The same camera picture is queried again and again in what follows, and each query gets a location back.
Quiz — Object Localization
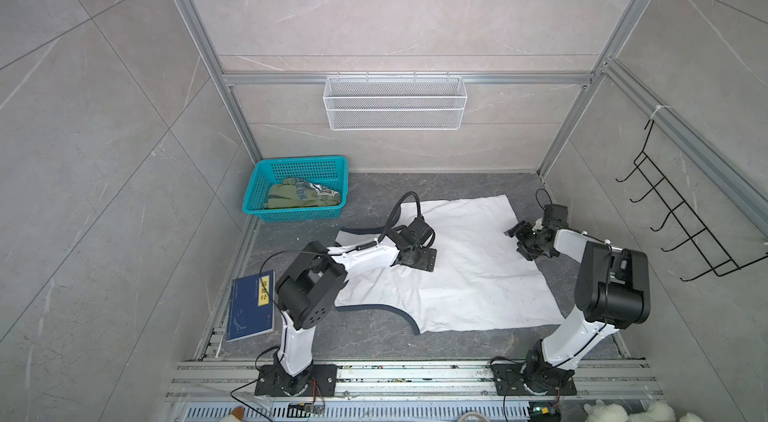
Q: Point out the white plush toy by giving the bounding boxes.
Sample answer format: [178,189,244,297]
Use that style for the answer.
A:
[584,400,702,422]

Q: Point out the white wire mesh shelf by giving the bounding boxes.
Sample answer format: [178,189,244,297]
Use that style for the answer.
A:
[323,76,468,131]

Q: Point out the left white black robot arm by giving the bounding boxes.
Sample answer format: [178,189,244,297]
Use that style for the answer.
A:
[274,216,437,378]

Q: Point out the teal plastic basket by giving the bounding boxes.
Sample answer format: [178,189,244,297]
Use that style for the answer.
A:
[242,155,348,222]

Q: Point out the green camouflage tank top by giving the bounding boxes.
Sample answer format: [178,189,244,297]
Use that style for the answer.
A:
[263,177,342,210]

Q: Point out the blue book yellow label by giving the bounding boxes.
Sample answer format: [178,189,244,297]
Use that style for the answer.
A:
[225,270,274,341]

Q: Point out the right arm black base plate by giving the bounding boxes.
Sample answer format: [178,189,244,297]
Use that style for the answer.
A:
[489,362,577,396]

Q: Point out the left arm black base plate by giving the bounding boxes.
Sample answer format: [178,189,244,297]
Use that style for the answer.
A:
[254,364,339,397]

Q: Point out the white tank top navy trim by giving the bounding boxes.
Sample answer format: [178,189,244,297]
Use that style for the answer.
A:
[335,195,564,334]

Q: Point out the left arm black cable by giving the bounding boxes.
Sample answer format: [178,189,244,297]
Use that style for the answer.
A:
[230,190,421,422]

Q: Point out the black wire hook rack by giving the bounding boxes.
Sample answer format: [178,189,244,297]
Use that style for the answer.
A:
[615,120,767,283]

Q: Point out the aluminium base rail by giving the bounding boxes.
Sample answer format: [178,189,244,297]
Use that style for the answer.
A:
[161,359,664,421]

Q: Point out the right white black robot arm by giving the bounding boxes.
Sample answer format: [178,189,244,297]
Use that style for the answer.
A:
[505,203,651,395]

